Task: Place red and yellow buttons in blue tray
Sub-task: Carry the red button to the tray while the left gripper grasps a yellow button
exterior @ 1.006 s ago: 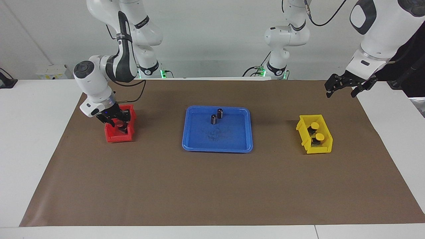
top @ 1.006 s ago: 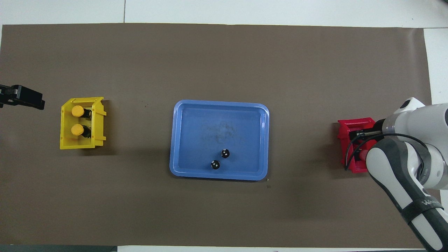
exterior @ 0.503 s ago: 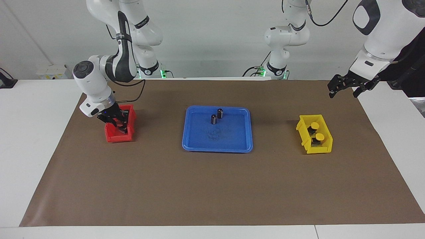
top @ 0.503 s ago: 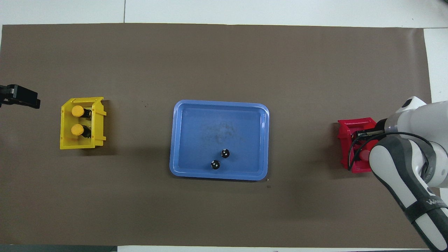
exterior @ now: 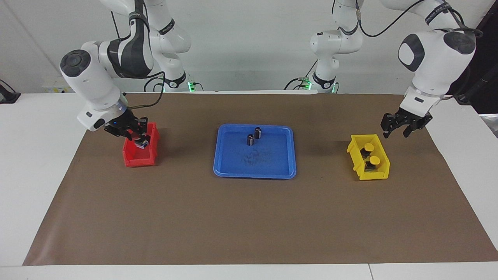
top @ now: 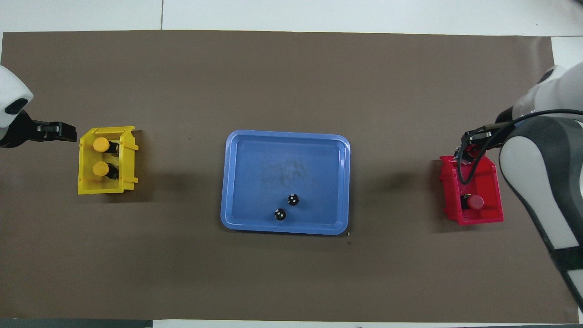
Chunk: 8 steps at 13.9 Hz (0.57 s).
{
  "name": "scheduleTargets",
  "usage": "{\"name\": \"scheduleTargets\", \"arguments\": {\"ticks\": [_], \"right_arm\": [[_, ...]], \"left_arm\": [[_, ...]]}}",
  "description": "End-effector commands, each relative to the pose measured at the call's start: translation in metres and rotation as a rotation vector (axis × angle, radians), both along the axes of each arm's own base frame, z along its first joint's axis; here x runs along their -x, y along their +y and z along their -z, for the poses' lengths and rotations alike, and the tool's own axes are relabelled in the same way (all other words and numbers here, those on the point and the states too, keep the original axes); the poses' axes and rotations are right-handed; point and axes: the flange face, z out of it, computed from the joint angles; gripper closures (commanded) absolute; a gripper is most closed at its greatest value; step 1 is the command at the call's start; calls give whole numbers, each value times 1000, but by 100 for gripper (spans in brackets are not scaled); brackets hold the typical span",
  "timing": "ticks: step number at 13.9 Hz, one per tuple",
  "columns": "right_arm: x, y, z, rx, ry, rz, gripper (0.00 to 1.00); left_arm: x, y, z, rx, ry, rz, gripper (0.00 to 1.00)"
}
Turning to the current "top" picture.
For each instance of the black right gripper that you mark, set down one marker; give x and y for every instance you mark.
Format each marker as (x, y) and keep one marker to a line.
(504, 122)

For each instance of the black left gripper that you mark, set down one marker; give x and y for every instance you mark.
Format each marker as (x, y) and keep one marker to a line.
(16, 132)

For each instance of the yellow push button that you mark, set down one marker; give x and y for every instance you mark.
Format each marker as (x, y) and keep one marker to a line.
(100, 145)
(100, 169)

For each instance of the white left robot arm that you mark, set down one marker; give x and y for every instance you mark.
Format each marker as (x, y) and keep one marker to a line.
(11, 91)

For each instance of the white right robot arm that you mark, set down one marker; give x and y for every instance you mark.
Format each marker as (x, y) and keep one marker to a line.
(537, 182)

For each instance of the blue plastic tray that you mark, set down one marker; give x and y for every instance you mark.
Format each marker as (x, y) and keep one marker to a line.
(255, 182)

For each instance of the red plastic bin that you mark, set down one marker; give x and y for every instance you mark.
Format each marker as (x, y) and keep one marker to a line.
(487, 182)

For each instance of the yellow plastic bin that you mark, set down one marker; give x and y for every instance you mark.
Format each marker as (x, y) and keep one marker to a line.
(86, 182)

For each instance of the black cylinder component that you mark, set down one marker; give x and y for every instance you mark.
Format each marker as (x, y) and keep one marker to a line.
(280, 214)
(293, 199)

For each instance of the brown table mat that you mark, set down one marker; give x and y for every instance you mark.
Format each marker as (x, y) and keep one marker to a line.
(291, 82)

